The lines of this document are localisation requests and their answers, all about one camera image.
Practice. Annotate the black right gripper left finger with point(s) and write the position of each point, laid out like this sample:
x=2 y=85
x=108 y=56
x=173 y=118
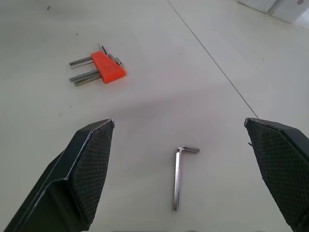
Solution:
x=79 y=174

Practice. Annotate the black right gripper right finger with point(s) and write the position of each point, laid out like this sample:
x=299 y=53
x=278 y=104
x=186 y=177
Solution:
x=277 y=164

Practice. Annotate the silver hex key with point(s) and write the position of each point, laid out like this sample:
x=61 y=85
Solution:
x=178 y=176

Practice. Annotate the orange hex key holder set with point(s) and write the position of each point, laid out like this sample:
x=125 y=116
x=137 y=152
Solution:
x=108 y=67

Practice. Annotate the thin dark metal rod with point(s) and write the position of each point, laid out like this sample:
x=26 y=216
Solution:
x=103 y=49

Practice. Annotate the white cabinet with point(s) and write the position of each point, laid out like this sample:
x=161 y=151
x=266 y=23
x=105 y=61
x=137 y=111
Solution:
x=277 y=10

